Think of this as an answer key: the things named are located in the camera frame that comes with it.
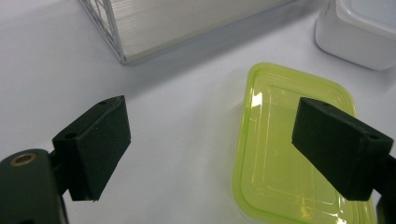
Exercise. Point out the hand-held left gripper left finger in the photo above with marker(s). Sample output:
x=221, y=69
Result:
x=99, y=146

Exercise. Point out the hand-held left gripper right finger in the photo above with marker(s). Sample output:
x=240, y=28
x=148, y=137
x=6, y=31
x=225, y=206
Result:
x=336, y=146

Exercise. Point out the green translucent plastic container lid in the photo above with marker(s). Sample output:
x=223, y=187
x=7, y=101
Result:
x=271, y=149

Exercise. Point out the white plastic container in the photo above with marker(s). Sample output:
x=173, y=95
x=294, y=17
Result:
x=345, y=43

